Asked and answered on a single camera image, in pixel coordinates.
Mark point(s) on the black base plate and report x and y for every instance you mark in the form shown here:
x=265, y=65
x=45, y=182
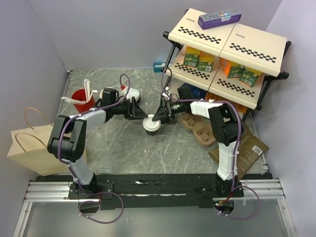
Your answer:
x=157, y=190

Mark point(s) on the orange box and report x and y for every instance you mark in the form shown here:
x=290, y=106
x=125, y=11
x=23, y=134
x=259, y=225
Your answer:
x=226, y=64

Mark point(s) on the stack of cup lids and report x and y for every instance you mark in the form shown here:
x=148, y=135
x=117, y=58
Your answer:
x=133, y=93

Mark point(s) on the kraft paper bag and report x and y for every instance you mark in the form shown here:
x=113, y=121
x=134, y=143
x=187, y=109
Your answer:
x=29, y=148

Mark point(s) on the blue snack bag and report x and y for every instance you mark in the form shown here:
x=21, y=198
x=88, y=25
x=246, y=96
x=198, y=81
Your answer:
x=197, y=92

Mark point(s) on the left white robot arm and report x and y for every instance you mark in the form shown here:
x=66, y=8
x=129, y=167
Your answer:
x=68, y=136

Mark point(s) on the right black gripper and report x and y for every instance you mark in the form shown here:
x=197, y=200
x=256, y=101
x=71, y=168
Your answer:
x=166, y=114

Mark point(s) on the pulp cup carrier tray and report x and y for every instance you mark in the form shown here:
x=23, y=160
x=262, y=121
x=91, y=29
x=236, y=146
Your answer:
x=202, y=131

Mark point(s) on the stack of paper cups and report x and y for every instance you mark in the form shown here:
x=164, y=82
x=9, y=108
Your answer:
x=101, y=94

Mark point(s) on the brown coffee bean pouch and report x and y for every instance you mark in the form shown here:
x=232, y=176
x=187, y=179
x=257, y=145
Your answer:
x=250, y=149

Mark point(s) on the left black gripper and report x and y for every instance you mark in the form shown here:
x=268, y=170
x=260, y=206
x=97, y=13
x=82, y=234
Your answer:
x=135, y=111

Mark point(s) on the green yellow carton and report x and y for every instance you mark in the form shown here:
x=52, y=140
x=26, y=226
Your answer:
x=191, y=57
x=205, y=63

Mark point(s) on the blue small box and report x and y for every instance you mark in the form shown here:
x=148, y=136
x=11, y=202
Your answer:
x=158, y=67

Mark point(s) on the aluminium rail frame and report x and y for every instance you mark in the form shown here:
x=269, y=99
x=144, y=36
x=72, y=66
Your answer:
x=43, y=201

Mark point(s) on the white plastic cup lid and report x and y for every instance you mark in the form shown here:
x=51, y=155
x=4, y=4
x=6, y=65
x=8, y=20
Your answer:
x=150, y=125

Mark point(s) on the beige checkered shelf rack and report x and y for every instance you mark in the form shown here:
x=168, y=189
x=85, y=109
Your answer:
x=236, y=42

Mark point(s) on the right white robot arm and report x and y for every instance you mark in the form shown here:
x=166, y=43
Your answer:
x=225, y=124

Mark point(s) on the purple box on shelf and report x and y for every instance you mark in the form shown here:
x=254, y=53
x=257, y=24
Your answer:
x=219, y=18

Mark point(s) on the red cup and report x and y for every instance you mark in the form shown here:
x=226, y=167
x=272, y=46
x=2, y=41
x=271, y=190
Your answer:
x=80, y=96

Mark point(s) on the black paper coffee cup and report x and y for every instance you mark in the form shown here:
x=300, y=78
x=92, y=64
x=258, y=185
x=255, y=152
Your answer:
x=151, y=132

